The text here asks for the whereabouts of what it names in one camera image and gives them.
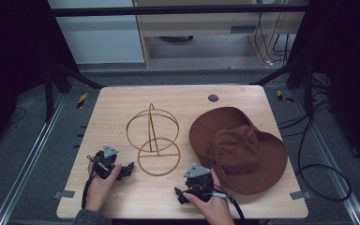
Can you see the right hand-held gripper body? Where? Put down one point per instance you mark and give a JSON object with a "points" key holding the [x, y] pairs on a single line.
{"points": [[200, 182]]}

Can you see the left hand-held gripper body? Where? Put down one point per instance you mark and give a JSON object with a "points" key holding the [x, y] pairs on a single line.
{"points": [[103, 164]]}

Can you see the person's left hand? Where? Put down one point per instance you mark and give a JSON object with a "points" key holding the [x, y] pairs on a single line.
{"points": [[101, 190]]}

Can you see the person's right hand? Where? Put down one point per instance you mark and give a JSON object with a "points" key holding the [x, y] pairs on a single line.
{"points": [[214, 207]]}

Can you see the grey tape piece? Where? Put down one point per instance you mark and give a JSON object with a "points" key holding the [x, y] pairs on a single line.
{"points": [[65, 194], [300, 195]]}

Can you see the brown brimmed hat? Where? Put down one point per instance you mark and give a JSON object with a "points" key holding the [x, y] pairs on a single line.
{"points": [[240, 150]]}

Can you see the yellow black floor tape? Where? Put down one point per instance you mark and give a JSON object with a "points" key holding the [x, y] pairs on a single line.
{"points": [[283, 97], [82, 100]]}

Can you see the grey round table grommet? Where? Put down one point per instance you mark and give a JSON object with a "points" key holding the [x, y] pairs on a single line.
{"points": [[213, 98]]}

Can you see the black metal stand leg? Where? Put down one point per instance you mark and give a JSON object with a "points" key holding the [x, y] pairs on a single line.
{"points": [[49, 93], [308, 90]]}

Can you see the white cabinet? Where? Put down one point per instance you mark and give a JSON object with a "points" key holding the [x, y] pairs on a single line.
{"points": [[100, 40]]}

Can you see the light wooden desk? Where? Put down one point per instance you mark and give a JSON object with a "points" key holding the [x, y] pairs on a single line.
{"points": [[200, 25]]}

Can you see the aluminium floor rail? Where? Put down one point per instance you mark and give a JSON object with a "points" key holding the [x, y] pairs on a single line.
{"points": [[28, 159], [331, 159]]}

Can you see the black horizontal frame bar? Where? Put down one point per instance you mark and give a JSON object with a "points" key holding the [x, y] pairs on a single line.
{"points": [[168, 10]]}

